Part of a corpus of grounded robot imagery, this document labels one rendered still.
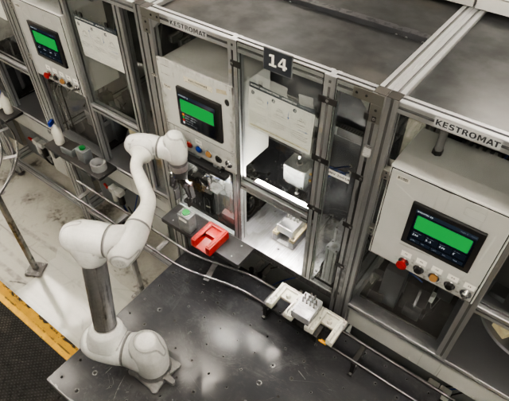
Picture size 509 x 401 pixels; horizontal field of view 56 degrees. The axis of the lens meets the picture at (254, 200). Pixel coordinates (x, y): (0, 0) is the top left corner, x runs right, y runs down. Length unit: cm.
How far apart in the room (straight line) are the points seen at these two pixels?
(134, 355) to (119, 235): 60
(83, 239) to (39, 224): 231
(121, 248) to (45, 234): 230
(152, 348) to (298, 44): 138
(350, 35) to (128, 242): 113
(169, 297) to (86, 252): 84
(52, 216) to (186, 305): 192
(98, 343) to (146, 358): 22
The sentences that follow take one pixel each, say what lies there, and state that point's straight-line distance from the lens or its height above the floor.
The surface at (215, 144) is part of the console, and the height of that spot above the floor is 150.
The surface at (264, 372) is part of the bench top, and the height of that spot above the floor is 68.
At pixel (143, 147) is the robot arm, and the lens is 221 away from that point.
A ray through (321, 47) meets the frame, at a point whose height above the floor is 201.
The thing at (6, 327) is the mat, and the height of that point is 1.
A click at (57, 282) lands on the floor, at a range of 376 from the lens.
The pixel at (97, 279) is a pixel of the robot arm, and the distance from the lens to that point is 203.
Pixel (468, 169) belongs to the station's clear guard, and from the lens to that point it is 162.
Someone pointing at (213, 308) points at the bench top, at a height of 68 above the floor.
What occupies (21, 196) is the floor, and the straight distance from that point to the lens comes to 449.
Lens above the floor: 286
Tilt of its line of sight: 45 degrees down
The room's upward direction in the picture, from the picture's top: straight up
